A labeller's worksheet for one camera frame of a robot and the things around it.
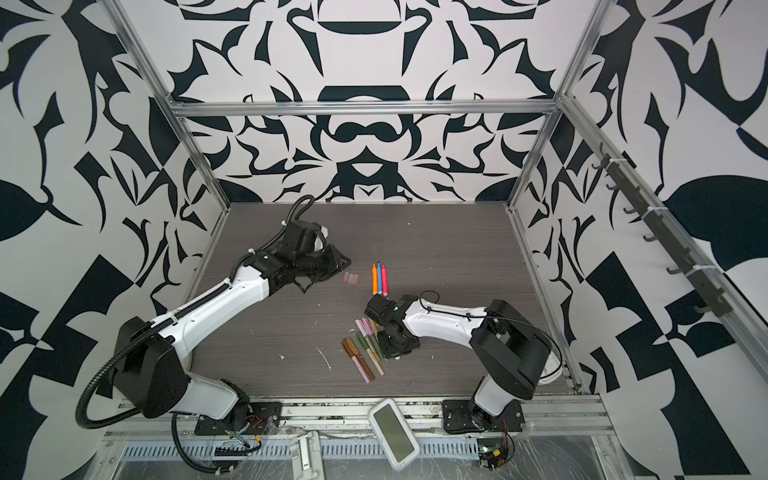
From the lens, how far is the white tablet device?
26.5 inches

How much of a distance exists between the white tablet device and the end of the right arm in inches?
4.8

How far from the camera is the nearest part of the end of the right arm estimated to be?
0.63 m
